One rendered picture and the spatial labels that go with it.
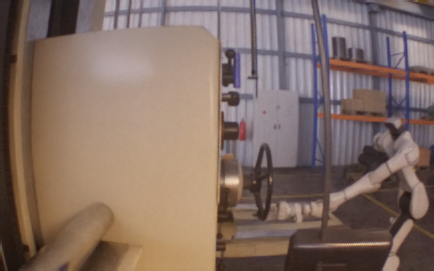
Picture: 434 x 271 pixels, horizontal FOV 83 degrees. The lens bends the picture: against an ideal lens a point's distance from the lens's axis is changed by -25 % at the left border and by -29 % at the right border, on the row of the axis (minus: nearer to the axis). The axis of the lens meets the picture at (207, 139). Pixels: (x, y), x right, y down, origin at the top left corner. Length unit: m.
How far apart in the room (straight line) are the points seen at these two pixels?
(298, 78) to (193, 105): 8.38
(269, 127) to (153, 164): 7.51
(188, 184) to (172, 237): 0.19
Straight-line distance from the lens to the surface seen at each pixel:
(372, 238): 0.95
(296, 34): 9.49
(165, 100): 0.95
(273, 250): 2.32
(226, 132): 1.20
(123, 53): 0.99
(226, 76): 1.05
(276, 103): 8.43
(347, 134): 9.84
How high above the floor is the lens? 1.65
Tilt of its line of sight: 6 degrees down
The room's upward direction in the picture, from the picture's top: 1 degrees clockwise
